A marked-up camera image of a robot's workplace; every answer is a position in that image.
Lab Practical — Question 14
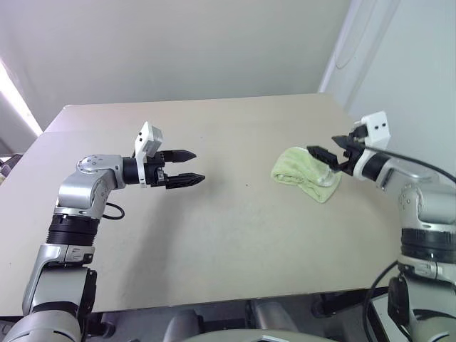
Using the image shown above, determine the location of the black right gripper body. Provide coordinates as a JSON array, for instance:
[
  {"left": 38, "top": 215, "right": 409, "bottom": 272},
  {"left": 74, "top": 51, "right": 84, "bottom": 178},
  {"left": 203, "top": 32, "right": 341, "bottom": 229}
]
[{"left": 337, "top": 125, "right": 368, "bottom": 177}]

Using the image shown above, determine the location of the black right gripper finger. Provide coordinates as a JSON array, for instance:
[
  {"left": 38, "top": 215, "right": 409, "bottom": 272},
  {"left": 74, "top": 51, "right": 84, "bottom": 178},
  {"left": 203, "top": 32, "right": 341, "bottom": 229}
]
[
  {"left": 306, "top": 144, "right": 343, "bottom": 175},
  {"left": 331, "top": 135, "right": 357, "bottom": 151}
]

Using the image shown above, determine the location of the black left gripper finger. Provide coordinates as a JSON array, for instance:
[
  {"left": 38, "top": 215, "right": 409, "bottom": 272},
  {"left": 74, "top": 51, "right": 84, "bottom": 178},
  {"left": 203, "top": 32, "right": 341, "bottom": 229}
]
[
  {"left": 162, "top": 149, "right": 198, "bottom": 165},
  {"left": 165, "top": 172, "right": 207, "bottom": 190}
]

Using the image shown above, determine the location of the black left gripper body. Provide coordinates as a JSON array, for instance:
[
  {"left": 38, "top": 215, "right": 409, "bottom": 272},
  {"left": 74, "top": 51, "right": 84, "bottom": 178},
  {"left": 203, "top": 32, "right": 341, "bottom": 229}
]
[{"left": 144, "top": 150, "right": 175, "bottom": 190}]

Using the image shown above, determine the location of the light green cloth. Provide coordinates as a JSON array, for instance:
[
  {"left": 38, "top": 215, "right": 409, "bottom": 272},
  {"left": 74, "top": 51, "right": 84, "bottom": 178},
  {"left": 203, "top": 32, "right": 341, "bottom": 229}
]
[{"left": 270, "top": 146, "right": 341, "bottom": 205}]

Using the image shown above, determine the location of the grey rounded shape under table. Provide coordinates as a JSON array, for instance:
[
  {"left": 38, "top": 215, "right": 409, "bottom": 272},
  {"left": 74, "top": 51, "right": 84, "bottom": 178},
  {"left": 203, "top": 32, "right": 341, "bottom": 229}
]
[{"left": 162, "top": 309, "right": 201, "bottom": 342}]

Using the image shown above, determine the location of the dark object beside table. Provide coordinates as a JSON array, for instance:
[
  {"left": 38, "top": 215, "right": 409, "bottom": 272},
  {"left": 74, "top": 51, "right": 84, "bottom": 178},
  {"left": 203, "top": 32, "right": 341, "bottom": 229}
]
[{"left": 0, "top": 152, "right": 23, "bottom": 187}]

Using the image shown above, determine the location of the grey cylinder under table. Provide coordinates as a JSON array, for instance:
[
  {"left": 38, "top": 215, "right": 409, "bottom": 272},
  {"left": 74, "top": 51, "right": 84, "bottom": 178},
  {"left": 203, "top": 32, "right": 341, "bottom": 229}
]
[{"left": 249, "top": 301, "right": 297, "bottom": 331}]

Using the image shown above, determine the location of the dark rounded shape under table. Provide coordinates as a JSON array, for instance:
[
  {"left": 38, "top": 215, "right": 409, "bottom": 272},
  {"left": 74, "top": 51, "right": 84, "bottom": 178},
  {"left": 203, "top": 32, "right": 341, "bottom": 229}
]
[{"left": 88, "top": 312, "right": 119, "bottom": 338}]

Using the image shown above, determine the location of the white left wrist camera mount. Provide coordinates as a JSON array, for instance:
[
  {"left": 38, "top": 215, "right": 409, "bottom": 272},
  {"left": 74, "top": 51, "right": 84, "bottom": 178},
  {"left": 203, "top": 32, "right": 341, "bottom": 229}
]
[{"left": 133, "top": 120, "right": 165, "bottom": 190}]

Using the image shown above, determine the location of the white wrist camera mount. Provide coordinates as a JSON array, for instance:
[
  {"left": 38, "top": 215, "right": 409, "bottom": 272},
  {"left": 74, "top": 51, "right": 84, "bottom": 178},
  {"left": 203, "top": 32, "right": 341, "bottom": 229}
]
[
  {"left": 133, "top": 120, "right": 165, "bottom": 190},
  {"left": 353, "top": 110, "right": 392, "bottom": 181}
]

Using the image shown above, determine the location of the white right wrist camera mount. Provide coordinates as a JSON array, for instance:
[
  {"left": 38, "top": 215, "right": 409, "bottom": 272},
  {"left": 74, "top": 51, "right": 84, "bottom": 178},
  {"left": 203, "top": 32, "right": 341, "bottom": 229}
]
[{"left": 353, "top": 110, "right": 392, "bottom": 181}]

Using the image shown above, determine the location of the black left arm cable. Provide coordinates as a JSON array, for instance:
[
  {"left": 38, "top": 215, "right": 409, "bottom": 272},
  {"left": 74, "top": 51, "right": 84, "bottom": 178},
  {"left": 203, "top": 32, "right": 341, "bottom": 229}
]
[{"left": 101, "top": 201, "right": 126, "bottom": 221}]

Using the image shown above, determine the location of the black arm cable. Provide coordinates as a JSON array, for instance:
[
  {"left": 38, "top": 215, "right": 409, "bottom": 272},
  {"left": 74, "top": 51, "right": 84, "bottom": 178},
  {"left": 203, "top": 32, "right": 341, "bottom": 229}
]
[
  {"left": 101, "top": 201, "right": 126, "bottom": 221},
  {"left": 362, "top": 259, "right": 400, "bottom": 342},
  {"left": 360, "top": 143, "right": 456, "bottom": 185}
]

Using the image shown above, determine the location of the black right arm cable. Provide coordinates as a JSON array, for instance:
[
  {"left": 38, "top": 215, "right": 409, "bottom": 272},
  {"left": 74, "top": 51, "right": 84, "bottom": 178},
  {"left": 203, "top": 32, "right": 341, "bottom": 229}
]
[
  {"left": 360, "top": 143, "right": 456, "bottom": 185},
  {"left": 362, "top": 259, "right": 400, "bottom": 342}
]

